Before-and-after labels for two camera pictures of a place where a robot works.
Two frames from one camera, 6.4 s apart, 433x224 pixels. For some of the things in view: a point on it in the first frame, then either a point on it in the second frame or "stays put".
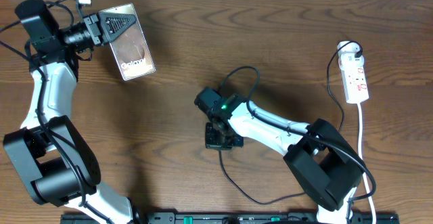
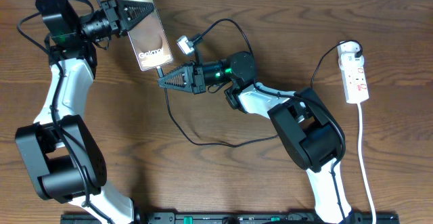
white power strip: (355, 84) stays put
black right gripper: (212, 143) -> (193, 76)
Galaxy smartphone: (131, 50) -> (149, 38)
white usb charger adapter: (346, 55) stays put
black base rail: (241, 218) stays put
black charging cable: (342, 130) -> (247, 141)
